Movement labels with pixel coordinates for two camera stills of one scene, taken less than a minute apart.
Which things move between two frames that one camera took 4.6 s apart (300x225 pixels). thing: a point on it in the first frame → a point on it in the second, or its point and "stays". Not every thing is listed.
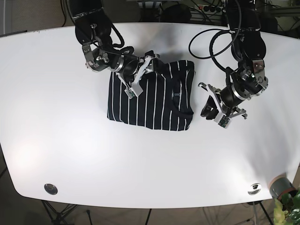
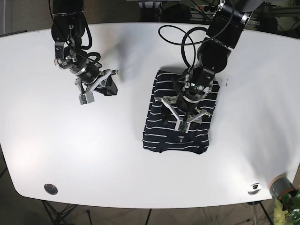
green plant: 287,211 stays
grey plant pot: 281,185 stays
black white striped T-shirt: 166,101 → 160,137
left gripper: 130,69 → 89,73
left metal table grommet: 50,189 stays
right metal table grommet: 256,187 stays
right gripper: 247,80 → 198,84
